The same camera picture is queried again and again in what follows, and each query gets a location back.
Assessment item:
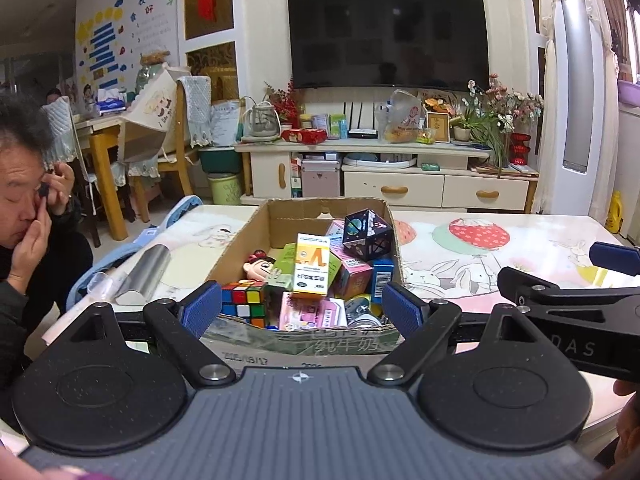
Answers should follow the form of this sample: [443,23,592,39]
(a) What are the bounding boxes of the light green trash bin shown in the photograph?
[207,172,243,206]

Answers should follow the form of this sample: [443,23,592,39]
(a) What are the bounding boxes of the white paper bag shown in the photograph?
[210,100,246,148]

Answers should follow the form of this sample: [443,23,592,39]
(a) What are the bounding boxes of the pink printed box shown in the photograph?
[325,220,373,301]

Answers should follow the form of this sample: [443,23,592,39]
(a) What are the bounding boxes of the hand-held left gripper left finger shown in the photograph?
[70,280,237,390]

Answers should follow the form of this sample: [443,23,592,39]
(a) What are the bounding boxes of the blue fabric bag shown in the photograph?
[67,195,203,306]

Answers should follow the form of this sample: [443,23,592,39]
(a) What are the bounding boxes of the potted artificial flowers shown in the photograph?
[450,72,545,168]

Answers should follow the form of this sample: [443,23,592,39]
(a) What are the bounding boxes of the green glass jar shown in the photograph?
[136,52,171,93]

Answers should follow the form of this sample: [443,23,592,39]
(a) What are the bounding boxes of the white oval tray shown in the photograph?
[342,152,417,170]

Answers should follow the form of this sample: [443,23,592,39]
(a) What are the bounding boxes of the cream television cabinet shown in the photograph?
[235,137,541,213]

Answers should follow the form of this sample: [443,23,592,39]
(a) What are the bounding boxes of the pink toy package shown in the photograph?
[280,292,348,332]

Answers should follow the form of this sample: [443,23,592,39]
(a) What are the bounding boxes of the wooden dining table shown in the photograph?
[75,115,131,241]

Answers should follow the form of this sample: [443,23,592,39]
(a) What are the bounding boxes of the clear plastic snack bag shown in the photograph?
[377,89,426,144]

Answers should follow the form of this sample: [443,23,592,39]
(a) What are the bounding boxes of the green carton box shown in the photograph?
[267,242,343,311]

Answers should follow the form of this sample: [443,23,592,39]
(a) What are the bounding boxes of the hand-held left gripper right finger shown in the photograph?
[367,281,548,388]

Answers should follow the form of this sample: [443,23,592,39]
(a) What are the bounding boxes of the silver metal case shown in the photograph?
[115,246,172,307]

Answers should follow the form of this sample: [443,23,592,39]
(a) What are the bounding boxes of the glass kettle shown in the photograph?
[241,96,281,142]

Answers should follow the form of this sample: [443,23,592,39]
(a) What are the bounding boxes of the black star-print polyhedron toy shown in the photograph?
[342,209,393,262]

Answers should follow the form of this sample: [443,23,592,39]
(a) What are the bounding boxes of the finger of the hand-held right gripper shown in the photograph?
[497,266,640,318]
[590,242,640,277]

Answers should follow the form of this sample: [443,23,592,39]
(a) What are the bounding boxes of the yellow detergent bottle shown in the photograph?
[605,191,626,235]

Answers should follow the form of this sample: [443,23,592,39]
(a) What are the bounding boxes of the white standing air conditioner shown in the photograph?
[542,0,618,216]

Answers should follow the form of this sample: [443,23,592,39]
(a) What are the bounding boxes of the colourful puzzle cube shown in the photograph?
[220,281,268,328]

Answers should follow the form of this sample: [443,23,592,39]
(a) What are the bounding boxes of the silver metal can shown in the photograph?
[345,295,386,331]

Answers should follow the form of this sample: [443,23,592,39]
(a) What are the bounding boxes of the blue medicine box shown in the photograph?
[370,257,397,306]

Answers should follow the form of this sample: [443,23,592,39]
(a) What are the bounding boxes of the red glass vase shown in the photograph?
[510,132,532,167]

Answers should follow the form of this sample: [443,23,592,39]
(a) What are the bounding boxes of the black television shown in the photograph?
[286,0,490,92]

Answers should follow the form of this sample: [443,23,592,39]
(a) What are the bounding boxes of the wooden chair with lace cover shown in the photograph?
[120,75,211,221]
[40,95,96,196]

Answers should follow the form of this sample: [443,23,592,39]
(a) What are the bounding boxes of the clear plastic container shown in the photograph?
[87,271,121,293]

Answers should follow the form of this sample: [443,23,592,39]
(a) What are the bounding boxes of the person's right hand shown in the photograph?
[614,379,640,463]

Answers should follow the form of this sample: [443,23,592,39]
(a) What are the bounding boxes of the white yellow medicine box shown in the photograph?
[292,232,331,295]

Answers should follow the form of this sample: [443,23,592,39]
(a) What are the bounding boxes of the pink storage case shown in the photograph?
[300,160,341,198]

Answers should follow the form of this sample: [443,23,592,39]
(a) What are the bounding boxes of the red berry bouquet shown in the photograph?
[264,77,306,123]

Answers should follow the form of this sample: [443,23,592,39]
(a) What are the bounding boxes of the black-haired doll figurine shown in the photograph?
[243,249,283,283]

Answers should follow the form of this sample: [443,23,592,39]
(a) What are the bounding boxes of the cardboard box with green print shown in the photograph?
[200,197,406,361]

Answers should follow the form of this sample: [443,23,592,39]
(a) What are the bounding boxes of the purple plastic basin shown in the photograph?
[617,80,640,108]

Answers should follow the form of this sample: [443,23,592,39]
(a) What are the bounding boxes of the framed certificate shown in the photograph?
[426,111,451,144]

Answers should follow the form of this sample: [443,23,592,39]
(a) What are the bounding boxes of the cream printed cloth cover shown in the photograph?
[122,65,178,133]

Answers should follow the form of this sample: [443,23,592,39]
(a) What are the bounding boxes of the wall poster with blue strips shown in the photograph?
[75,0,180,101]

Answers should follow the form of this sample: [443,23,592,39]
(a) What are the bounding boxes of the red snack pack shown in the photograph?
[281,128,328,144]

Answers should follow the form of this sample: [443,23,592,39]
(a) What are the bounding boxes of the black white router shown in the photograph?
[342,101,379,139]

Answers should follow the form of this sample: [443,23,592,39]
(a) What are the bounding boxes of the light blue tissue pack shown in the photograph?
[95,89,128,113]

